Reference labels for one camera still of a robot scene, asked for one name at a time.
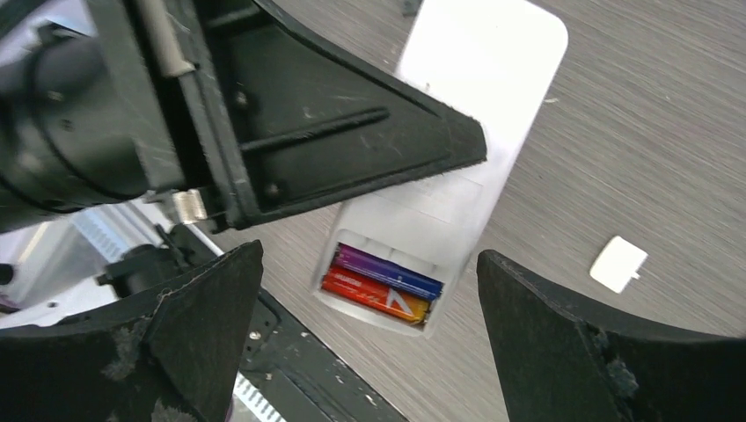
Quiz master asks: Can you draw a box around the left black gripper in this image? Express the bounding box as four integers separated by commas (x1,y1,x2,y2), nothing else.
1,1,263,232

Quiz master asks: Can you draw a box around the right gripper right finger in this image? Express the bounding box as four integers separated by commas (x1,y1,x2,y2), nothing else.
477,250,745,421

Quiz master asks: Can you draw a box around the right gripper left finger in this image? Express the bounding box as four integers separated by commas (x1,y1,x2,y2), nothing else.
1,241,263,421

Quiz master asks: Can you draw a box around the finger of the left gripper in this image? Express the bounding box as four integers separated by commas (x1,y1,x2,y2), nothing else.
192,0,488,231

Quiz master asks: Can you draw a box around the white battery cover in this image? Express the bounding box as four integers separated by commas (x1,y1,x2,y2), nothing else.
589,236,648,294

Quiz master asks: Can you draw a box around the purple battery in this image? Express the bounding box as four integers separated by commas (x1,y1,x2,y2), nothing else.
333,244,443,302

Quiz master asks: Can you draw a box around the orange battery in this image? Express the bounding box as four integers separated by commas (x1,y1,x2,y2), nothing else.
321,266,430,324

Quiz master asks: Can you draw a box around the white remote control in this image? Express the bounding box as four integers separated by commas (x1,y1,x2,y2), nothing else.
311,1,569,337

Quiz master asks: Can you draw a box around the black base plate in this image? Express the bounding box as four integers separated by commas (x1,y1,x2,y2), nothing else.
230,289,405,421

